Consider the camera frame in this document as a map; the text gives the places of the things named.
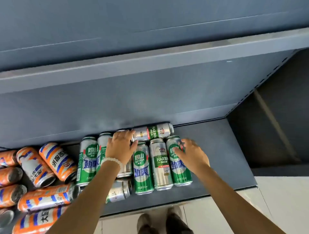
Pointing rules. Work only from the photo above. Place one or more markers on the person's left hand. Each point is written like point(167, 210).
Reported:
point(119, 147)

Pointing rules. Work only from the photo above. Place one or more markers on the person's right hand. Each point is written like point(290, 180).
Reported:
point(193, 156)

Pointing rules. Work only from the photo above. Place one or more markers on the grey metal shelf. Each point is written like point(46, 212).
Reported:
point(212, 154)

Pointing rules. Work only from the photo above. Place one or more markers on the group of orange cans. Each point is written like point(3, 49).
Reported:
point(56, 159)

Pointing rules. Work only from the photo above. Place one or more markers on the person's right forearm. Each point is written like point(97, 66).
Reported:
point(229, 200)

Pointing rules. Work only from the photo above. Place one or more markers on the person's left forearm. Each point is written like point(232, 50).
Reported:
point(91, 200)

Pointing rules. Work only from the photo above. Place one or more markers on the dark grey shelf unit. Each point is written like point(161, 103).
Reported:
point(277, 120)

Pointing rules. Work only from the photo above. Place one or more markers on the grey shoe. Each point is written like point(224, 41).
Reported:
point(174, 212)
point(143, 220)

